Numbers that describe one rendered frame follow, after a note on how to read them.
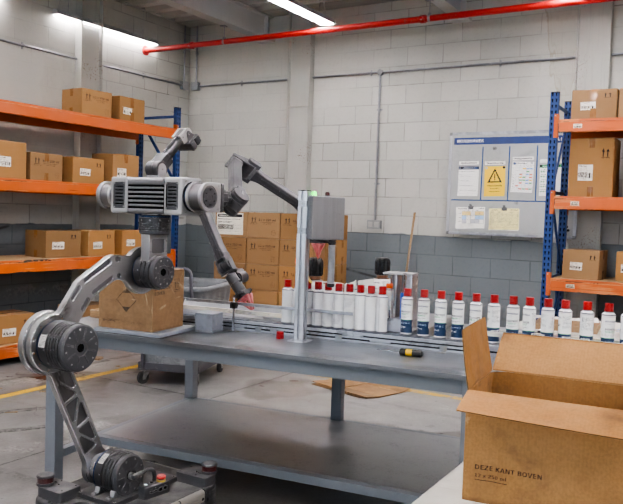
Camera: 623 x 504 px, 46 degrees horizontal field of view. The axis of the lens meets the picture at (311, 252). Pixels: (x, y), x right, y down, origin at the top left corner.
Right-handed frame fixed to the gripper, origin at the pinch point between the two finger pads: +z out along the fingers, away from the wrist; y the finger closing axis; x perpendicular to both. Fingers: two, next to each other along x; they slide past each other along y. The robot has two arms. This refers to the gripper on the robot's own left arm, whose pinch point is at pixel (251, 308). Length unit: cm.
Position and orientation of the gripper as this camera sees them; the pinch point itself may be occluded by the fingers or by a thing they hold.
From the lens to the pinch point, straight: 357.3
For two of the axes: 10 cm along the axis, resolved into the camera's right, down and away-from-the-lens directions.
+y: 4.1, -0.5, 9.1
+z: 5.5, 8.1, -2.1
